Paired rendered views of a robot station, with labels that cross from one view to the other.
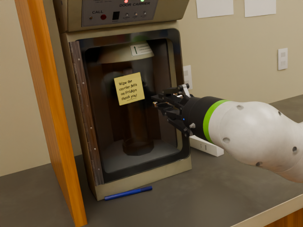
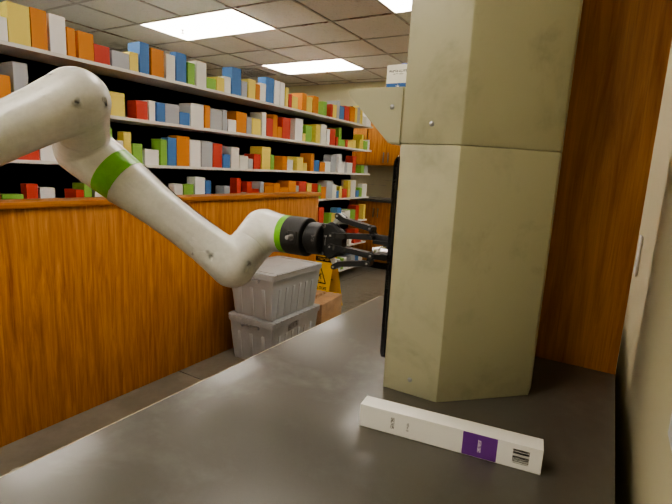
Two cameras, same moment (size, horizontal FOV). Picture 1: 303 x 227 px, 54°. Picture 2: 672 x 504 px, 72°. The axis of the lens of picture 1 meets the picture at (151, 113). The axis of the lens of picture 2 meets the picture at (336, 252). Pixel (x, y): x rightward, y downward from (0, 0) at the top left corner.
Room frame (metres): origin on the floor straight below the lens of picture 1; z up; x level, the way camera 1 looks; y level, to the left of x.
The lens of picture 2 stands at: (1.52, -0.70, 1.36)
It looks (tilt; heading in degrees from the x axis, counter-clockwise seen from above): 10 degrees down; 144
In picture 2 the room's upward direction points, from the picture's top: 3 degrees clockwise
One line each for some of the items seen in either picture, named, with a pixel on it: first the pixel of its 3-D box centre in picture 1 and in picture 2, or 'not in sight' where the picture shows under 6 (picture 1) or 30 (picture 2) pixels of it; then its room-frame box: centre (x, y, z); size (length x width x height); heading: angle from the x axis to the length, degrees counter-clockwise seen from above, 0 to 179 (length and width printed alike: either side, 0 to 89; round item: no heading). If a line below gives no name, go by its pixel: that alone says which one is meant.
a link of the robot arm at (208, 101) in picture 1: (214, 119); (300, 236); (0.59, -0.13, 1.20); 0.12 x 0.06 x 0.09; 114
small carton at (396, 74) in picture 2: not in sight; (402, 82); (0.79, -0.02, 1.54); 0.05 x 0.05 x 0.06; 23
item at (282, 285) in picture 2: not in sight; (276, 286); (-1.37, 0.89, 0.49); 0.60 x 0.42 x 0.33; 114
